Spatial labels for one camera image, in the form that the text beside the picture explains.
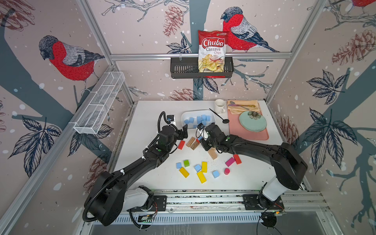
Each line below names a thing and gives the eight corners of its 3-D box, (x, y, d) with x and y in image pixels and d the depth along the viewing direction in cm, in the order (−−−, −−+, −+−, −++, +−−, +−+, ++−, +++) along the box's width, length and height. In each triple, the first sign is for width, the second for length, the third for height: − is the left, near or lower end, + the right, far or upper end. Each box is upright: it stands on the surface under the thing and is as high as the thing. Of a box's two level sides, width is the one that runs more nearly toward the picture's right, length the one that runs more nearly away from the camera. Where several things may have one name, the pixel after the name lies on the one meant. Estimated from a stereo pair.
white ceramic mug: (214, 114, 111) (215, 108, 106) (213, 104, 118) (214, 99, 113) (225, 114, 111) (226, 108, 106) (223, 104, 118) (224, 99, 113)
